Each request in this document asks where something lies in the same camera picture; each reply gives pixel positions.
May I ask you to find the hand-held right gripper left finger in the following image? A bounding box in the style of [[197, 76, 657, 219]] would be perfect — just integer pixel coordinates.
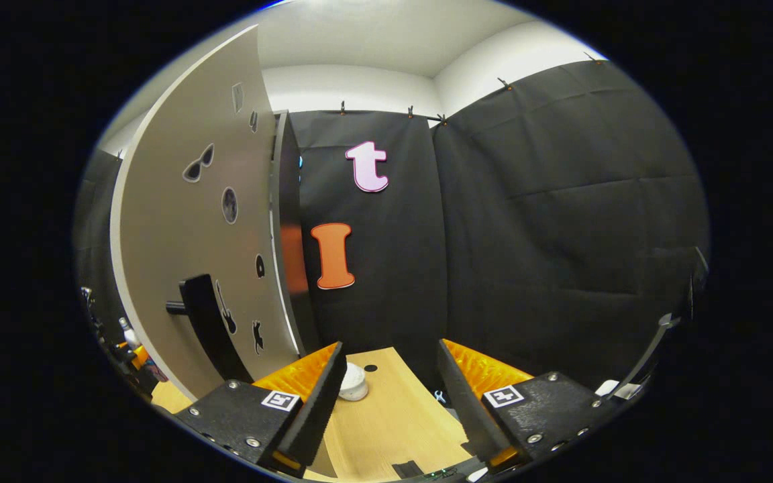
[[172, 341, 348, 478]]

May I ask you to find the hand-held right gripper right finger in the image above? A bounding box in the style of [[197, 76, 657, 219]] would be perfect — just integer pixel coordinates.
[[437, 339, 622, 474]]

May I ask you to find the pink label bottle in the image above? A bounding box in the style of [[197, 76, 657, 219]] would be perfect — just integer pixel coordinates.
[[118, 317, 169, 383]]

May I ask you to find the black cabinet door handle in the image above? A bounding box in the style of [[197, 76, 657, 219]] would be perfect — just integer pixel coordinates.
[[165, 274, 253, 384]]

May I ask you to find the white cabinet door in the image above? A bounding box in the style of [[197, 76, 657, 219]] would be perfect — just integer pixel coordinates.
[[110, 25, 303, 402]]

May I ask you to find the white lidded jar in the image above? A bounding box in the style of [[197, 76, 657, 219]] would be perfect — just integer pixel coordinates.
[[338, 362, 370, 402]]

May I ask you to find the black backdrop cloth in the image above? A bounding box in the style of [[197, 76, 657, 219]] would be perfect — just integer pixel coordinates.
[[74, 59, 709, 396]]

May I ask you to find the row of backdrop clamps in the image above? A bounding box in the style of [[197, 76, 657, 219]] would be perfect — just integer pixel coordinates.
[[340, 52, 605, 128]]

